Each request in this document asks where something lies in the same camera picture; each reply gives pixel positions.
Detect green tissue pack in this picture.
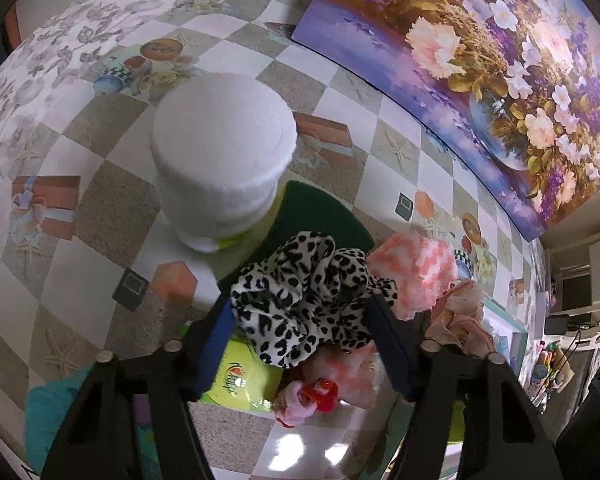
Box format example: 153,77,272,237
201,337,283,413

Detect leopard print scrunchie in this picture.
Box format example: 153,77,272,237
230,231,398,368

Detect red pink pipe cleaner doll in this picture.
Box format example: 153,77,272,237
272,378,339,428

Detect green yellow scrub sponge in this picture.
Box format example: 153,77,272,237
218,181,374,292

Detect pink white fuzzy towel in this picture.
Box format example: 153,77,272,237
301,231,458,410

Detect teal shallow tray box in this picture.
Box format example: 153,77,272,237
444,294,531,480

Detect patterned tablecloth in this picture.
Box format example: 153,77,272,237
0,0,552,480

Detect white pill bottle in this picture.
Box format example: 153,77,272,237
150,74,297,252

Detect teal plastic toy container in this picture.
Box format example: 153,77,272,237
23,361,161,480

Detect flower painting canvas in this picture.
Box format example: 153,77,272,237
294,0,600,240

